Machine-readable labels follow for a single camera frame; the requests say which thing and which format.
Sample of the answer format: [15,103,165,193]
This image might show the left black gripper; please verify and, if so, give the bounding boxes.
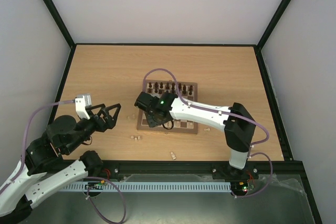
[66,103,123,153]

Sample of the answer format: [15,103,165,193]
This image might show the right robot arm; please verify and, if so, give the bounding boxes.
[134,92,256,178]

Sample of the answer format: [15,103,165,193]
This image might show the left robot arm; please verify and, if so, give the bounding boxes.
[1,103,121,223]

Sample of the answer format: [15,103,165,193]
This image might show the wooden chess board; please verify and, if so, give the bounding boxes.
[136,79,199,135]

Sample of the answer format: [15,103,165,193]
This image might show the lying light chess piece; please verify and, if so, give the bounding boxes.
[170,152,177,160]

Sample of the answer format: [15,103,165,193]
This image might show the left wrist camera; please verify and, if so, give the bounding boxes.
[75,93,92,120]

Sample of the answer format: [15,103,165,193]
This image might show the white slotted cable duct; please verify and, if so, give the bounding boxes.
[60,182,232,193]

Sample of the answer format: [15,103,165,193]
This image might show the black aluminium frame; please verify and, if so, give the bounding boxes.
[43,0,322,223]

